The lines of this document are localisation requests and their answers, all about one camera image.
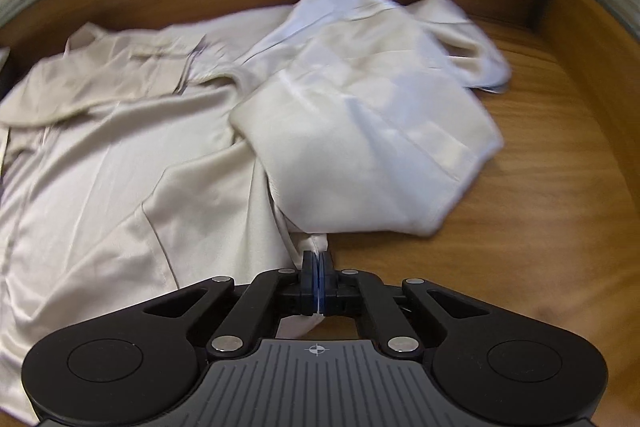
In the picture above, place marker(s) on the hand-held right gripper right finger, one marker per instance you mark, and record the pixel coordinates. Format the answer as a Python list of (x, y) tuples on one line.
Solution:
[(326, 287)]

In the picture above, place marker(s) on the beige satin shirt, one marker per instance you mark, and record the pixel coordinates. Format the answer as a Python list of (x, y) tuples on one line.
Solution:
[(150, 182)]

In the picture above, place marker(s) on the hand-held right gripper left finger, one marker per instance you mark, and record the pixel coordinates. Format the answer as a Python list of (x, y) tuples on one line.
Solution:
[(310, 287)]

